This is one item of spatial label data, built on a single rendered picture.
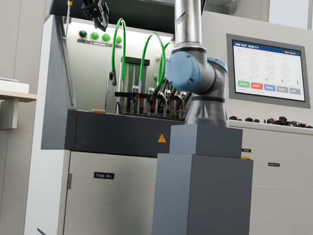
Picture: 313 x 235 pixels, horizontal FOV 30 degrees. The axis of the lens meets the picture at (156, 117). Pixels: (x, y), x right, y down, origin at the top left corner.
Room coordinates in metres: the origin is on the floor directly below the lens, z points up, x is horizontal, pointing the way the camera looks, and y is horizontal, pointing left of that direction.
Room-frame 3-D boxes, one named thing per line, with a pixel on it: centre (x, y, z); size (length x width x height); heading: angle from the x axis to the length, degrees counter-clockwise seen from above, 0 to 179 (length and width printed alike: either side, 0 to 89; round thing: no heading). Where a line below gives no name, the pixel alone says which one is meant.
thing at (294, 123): (2.73, -0.63, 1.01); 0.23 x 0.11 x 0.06; 110
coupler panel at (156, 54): (2.95, -0.02, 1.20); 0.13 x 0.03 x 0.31; 110
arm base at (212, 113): (1.97, -0.17, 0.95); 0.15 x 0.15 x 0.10
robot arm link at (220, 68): (1.96, -0.17, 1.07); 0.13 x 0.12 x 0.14; 146
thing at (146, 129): (2.39, 0.03, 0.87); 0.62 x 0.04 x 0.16; 110
